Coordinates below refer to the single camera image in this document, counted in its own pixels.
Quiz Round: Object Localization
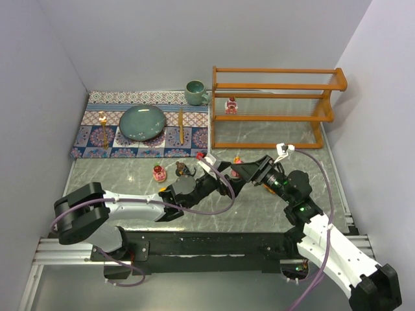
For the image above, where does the pink bear strawberry cake toy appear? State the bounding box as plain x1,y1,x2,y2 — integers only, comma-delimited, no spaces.
224,97,238,115

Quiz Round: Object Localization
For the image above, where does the pink flower bear toy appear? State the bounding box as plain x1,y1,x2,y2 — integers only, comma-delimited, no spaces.
230,170,239,178

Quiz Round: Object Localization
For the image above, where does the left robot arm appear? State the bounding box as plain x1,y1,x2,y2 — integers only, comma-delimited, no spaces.
51,155,246,255

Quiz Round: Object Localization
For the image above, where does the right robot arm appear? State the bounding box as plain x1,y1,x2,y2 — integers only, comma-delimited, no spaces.
231,155,402,310

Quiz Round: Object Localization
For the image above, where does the orange wooden two-tier shelf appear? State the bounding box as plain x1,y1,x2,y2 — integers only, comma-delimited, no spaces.
210,66,348,149

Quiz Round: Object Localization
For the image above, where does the brown-haired figure with dark creature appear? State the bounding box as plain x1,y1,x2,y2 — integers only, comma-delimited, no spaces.
175,161,196,177

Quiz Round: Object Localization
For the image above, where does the pink bear donut toy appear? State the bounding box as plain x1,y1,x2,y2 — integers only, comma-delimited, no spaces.
152,165,167,183

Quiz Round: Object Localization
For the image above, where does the patterned blue placemat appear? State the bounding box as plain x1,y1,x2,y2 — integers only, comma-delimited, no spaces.
70,91,209,159

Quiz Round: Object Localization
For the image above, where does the gold knife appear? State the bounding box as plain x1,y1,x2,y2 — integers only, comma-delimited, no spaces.
178,108,184,145

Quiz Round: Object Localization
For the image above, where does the teal ceramic mug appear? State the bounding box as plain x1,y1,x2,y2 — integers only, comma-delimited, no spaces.
184,80,211,106

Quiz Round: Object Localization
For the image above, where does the teal ceramic plate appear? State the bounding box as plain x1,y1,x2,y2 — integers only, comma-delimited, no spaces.
119,104,167,142

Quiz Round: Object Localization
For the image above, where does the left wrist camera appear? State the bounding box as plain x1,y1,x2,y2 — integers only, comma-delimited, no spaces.
196,152,221,176

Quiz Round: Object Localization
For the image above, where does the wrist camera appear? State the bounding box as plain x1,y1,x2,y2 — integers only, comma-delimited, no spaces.
274,143,295,164
196,152,221,176

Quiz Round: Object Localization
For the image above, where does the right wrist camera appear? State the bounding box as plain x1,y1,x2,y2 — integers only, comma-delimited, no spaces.
274,143,295,164

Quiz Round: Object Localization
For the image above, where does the black base frame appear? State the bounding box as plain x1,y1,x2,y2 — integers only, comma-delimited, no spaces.
91,231,302,281

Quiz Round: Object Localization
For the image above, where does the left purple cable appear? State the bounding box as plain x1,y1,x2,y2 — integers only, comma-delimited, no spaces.
51,161,236,288

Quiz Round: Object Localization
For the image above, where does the aluminium rail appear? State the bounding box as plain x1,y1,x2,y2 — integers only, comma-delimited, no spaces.
32,234,375,266

